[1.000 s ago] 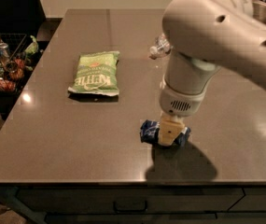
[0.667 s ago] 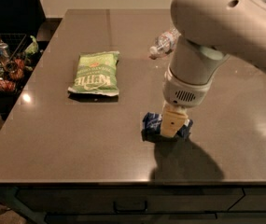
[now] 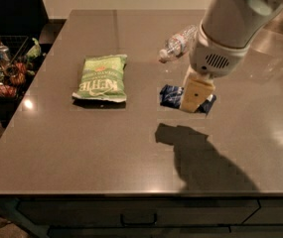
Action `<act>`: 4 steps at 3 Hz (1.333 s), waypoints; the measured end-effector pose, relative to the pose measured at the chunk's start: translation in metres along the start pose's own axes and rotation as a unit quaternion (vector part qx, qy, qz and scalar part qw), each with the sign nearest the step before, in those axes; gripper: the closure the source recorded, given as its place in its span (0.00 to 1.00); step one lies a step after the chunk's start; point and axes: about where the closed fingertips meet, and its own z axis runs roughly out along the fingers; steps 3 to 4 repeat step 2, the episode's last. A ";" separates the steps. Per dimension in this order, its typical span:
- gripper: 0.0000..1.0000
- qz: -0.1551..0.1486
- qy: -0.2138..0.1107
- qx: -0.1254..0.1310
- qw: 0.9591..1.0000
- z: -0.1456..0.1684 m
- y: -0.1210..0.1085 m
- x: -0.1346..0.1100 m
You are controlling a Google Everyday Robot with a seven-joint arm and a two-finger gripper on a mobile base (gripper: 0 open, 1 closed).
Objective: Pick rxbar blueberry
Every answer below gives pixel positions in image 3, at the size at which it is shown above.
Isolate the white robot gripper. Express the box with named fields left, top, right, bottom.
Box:
left=180, top=23, right=250, bottom=113

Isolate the blue rxbar blueberry wrapper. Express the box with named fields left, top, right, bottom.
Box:
left=159, top=84, right=216, bottom=115

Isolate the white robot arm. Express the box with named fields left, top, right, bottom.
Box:
left=180, top=0, right=283, bottom=112

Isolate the clear plastic water bottle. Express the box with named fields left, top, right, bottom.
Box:
left=159, top=25, right=198, bottom=60

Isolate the green Kettle chips bag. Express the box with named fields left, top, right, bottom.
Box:
left=72, top=55, right=127, bottom=103

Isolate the dark cabinet drawer with handle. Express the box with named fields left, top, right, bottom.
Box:
left=18, top=198, right=258, bottom=227

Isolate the black wire basket of snacks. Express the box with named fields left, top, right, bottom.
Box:
left=0, top=36, right=44, bottom=101

